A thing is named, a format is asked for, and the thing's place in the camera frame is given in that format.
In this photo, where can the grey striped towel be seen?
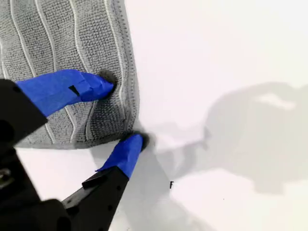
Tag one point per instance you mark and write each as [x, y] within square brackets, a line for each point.
[60, 36]

